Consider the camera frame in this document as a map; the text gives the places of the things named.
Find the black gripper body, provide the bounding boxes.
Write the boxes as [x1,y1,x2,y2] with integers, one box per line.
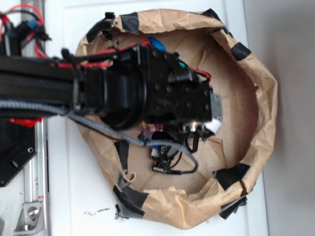
[137,45,222,137]

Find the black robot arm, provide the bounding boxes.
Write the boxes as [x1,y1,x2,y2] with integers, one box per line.
[0,44,222,137]

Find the blue plastic toy bottle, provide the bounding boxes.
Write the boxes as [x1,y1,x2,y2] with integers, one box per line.
[148,37,166,52]

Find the brown paper bag bin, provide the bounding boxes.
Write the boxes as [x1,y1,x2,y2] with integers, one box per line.
[78,9,278,229]

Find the red wires bundle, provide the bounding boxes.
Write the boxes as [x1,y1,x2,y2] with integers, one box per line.
[0,3,151,69]

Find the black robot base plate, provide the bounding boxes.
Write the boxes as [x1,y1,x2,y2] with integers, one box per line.
[0,118,37,187]

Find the aluminium extrusion rail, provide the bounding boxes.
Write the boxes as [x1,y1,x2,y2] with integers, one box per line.
[20,0,51,236]

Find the grey braided cable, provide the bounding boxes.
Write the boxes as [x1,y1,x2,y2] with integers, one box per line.
[0,98,199,174]

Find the metal corner bracket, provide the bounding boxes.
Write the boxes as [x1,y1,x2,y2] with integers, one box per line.
[13,202,47,236]

